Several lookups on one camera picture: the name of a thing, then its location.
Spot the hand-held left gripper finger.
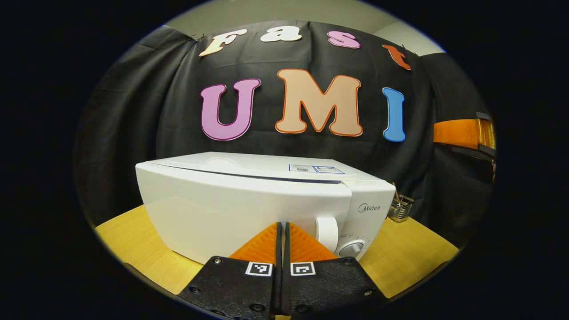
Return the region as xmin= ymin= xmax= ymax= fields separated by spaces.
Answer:
xmin=284 ymin=221 xmax=387 ymax=318
xmin=178 ymin=221 xmax=283 ymax=320

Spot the black backdrop cloth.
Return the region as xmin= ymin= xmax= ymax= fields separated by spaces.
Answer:
xmin=76 ymin=20 xmax=496 ymax=249

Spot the white microwave oven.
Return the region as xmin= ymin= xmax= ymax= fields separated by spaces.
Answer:
xmin=136 ymin=152 xmax=396 ymax=265

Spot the metal mesh holder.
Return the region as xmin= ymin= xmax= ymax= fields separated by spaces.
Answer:
xmin=388 ymin=193 xmax=415 ymax=223

